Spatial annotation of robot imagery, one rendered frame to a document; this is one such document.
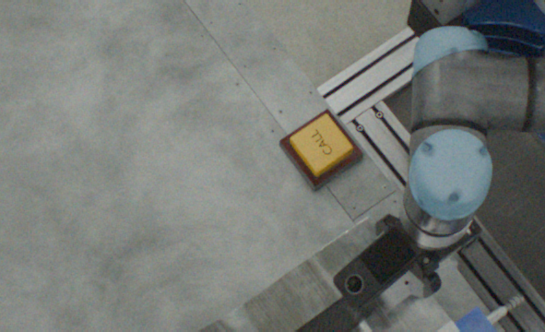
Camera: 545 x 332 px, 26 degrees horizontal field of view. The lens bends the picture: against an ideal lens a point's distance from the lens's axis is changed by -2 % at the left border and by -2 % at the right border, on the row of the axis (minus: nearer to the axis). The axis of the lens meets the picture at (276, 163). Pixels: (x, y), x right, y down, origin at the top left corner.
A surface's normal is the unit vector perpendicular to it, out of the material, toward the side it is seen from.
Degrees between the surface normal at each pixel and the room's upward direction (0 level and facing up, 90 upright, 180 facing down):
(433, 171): 1
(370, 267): 28
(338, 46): 0
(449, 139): 1
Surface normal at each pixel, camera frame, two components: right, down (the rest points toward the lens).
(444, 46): -0.28, -0.39
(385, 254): -0.41, -0.07
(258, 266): 0.00, -0.33
